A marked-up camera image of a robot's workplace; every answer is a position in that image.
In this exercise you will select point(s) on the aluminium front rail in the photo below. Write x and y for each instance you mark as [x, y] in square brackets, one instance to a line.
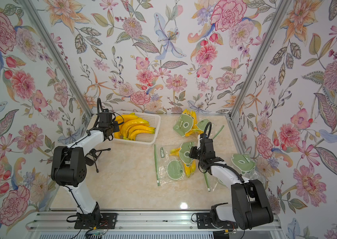
[121, 220]

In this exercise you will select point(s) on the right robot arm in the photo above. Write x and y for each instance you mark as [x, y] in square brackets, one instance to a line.
[249, 205]

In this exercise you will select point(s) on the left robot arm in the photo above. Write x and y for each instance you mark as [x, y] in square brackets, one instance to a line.
[69, 165]

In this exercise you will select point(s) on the white plastic basket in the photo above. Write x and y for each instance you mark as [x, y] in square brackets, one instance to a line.
[142, 139]

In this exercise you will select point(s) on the black microphone on tripod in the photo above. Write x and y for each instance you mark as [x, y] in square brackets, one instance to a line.
[92, 157]

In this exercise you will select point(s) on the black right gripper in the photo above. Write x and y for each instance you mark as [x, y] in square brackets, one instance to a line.
[194, 149]

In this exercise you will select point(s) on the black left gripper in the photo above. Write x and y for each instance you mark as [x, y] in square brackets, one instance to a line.
[116, 127]

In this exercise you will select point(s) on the single yellow banana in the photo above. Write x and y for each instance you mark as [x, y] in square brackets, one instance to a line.
[124, 118]
[118, 135]

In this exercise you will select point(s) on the yellow banana bunch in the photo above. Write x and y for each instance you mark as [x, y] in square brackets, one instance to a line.
[131, 129]

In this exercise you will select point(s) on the zip-top bag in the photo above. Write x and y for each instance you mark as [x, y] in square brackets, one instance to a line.
[172, 162]
[242, 163]
[189, 124]

